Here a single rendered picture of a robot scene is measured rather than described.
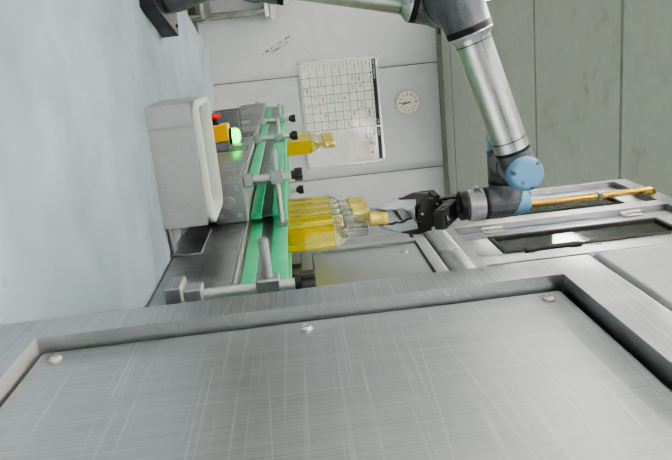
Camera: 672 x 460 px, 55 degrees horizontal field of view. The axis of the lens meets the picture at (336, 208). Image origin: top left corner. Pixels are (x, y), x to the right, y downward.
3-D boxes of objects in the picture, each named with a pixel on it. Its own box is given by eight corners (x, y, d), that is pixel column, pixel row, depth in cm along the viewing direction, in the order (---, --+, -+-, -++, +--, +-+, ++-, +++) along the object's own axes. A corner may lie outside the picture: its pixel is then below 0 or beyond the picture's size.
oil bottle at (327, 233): (253, 258, 142) (348, 246, 143) (249, 233, 140) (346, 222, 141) (254, 250, 147) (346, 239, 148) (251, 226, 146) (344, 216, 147)
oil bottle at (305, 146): (268, 158, 264) (336, 151, 265) (266, 145, 262) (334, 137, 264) (268, 156, 269) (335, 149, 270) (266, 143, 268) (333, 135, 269)
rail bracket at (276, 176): (250, 230, 136) (308, 224, 137) (239, 153, 132) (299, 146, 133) (250, 227, 139) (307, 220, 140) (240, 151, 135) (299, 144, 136)
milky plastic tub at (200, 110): (167, 231, 116) (215, 225, 116) (145, 107, 110) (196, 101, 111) (182, 207, 133) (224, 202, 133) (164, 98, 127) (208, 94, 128)
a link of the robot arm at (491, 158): (529, 139, 143) (530, 187, 146) (514, 132, 154) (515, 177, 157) (494, 143, 143) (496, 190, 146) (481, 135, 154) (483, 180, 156)
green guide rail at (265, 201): (250, 220, 141) (286, 216, 141) (249, 216, 140) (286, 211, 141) (269, 124, 310) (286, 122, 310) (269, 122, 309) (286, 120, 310)
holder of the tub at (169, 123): (169, 258, 117) (212, 253, 118) (143, 108, 111) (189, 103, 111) (184, 232, 134) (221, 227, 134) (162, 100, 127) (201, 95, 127)
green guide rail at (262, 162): (246, 187, 139) (282, 183, 139) (245, 183, 138) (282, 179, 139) (267, 109, 308) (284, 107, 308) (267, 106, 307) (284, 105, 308)
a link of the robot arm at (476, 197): (488, 222, 151) (486, 189, 149) (468, 225, 151) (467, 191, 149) (478, 214, 158) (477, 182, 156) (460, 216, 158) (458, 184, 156)
